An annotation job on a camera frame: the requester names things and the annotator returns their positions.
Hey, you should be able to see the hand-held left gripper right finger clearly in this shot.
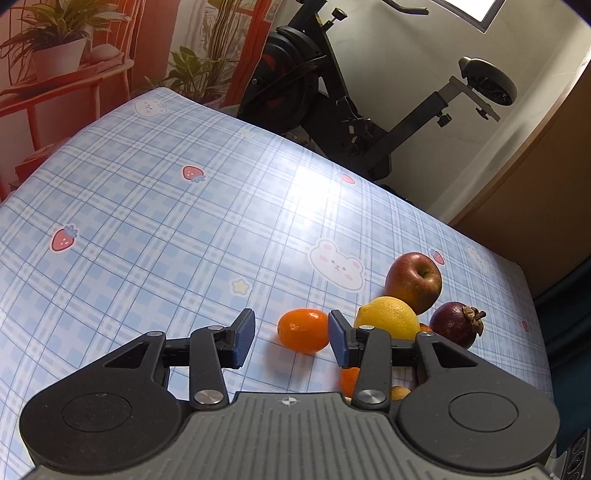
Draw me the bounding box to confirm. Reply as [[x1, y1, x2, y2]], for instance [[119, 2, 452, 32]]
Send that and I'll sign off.
[[328, 310, 497, 411]]

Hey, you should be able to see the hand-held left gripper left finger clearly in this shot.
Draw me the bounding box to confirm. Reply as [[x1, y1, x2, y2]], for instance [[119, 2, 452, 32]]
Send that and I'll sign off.
[[92, 308, 256, 411]]

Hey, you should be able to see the dark purple mangosteen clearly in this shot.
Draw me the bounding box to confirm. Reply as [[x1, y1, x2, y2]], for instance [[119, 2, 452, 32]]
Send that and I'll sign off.
[[429, 302, 487, 350]]

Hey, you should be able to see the yellow lemon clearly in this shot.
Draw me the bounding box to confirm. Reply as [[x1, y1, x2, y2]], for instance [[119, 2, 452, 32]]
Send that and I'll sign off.
[[354, 296, 421, 341]]

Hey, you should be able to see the red apple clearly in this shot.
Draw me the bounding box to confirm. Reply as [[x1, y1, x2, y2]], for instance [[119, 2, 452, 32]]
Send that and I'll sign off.
[[385, 252, 443, 315]]

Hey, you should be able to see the blue curtain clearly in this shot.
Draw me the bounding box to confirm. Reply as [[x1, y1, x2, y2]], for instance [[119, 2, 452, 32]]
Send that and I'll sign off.
[[536, 258, 591, 430]]

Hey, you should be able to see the blue plaid tablecloth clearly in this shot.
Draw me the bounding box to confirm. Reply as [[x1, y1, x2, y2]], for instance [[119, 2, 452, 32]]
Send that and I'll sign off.
[[0, 85, 555, 435]]

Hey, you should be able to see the wooden cabinet panel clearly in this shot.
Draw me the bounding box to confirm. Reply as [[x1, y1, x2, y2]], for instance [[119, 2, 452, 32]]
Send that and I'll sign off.
[[448, 69, 591, 298]]

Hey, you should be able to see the black exercise bike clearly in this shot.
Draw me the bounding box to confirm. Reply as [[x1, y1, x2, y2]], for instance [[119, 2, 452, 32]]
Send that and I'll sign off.
[[238, 0, 518, 183]]

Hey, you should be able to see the window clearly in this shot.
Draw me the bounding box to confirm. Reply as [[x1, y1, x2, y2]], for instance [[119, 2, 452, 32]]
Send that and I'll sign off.
[[438, 0, 502, 33]]

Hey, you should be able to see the wall poster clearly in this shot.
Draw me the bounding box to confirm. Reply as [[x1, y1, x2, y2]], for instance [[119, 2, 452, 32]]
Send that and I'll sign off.
[[0, 0, 282, 204]]

